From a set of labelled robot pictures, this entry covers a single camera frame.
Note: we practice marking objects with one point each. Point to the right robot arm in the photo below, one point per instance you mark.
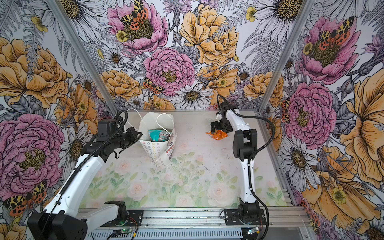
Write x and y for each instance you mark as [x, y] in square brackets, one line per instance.
[245, 148]

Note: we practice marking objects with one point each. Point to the orange snack packet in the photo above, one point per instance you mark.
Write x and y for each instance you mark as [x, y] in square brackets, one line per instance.
[217, 135]

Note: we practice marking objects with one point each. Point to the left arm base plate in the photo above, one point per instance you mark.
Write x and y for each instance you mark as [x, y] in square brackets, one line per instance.
[134, 218]

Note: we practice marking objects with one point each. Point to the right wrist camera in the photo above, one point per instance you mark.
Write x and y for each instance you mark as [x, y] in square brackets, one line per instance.
[224, 108]

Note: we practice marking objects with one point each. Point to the white patterned paper bag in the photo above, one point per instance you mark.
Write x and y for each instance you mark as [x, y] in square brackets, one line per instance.
[159, 152]

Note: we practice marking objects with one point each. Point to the right aluminium corner post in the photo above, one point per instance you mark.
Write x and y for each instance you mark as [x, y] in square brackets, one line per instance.
[291, 40]

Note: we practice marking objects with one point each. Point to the teal snack packet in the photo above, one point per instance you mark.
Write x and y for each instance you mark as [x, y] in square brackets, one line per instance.
[159, 135]

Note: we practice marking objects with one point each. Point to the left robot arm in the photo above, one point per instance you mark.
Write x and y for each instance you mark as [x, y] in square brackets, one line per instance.
[60, 220]

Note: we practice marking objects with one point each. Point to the white vented cable duct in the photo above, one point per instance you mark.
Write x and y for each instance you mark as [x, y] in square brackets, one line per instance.
[169, 234]

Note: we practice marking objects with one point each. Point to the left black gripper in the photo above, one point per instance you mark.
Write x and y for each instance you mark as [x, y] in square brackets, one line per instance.
[132, 132]

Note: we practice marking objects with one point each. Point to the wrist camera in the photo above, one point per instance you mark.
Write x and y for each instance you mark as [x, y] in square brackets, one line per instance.
[224, 108]
[108, 129]

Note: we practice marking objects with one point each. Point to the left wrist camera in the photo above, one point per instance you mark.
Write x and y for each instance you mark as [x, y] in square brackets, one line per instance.
[108, 129]

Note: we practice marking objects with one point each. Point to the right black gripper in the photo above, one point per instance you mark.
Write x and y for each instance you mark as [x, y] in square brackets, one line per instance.
[228, 129]

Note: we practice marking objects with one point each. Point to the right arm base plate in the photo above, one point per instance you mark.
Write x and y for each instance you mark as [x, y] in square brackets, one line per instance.
[232, 217]

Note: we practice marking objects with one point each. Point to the aluminium front rail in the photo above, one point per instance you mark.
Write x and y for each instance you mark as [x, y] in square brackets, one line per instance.
[167, 218]

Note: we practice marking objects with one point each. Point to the aluminium corner post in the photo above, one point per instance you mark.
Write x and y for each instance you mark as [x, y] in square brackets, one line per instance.
[65, 22]
[291, 40]

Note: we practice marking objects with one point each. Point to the left aluminium corner post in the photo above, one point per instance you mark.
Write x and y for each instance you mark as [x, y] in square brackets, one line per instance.
[65, 22]

